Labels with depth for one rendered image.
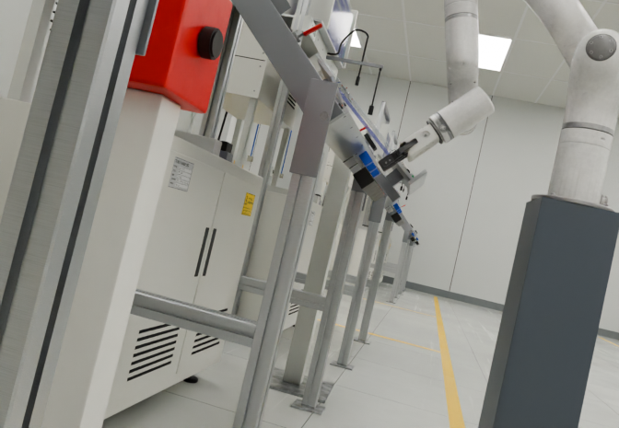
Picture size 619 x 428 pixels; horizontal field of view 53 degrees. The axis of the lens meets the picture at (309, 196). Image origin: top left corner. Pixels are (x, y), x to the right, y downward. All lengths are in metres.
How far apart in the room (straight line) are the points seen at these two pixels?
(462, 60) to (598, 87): 0.35
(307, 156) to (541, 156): 8.42
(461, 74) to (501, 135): 7.64
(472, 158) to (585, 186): 7.74
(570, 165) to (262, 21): 0.82
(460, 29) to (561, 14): 0.25
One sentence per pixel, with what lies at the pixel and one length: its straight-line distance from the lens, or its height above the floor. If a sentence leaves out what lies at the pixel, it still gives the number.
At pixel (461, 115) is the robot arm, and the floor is 0.88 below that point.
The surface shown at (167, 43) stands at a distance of 0.76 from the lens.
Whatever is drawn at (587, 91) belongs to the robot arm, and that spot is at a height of 0.97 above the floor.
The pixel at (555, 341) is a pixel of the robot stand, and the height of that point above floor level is 0.38.
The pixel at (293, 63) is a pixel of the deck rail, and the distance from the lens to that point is 1.17.
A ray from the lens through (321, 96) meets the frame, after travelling 1.10.
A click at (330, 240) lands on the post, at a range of 2.02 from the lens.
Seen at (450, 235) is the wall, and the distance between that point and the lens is 9.19.
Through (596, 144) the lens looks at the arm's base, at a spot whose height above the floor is 0.85.
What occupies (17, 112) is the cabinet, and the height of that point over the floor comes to 0.60.
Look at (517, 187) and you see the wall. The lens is 9.32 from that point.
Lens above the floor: 0.50
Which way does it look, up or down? 3 degrees up
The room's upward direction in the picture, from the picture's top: 13 degrees clockwise
